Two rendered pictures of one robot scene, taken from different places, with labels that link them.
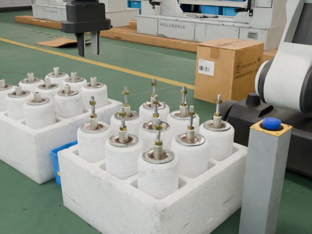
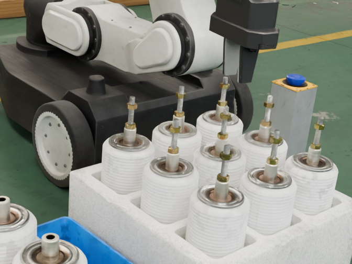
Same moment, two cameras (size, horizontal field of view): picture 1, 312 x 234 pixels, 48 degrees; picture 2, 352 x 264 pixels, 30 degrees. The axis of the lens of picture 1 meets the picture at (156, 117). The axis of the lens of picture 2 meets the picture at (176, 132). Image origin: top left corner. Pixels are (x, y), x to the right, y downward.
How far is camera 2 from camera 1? 1.42 m
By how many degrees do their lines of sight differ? 79
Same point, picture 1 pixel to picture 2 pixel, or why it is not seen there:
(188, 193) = not seen: hidden behind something
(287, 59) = (198, 12)
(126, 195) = (330, 223)
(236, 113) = (102, 113)
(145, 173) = (332, 184)
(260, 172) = (300, 132)
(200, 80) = not seen: outside the picture
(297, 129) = (174, 96)
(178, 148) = (282, 151)
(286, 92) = (216, 51)
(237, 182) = not seen: hidden behind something
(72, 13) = (275, 13)
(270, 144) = (311, 98)
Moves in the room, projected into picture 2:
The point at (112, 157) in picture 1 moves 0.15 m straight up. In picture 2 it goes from (292, 201) to (307, 118)
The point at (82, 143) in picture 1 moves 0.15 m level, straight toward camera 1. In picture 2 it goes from (241, 224) to (332, 226)
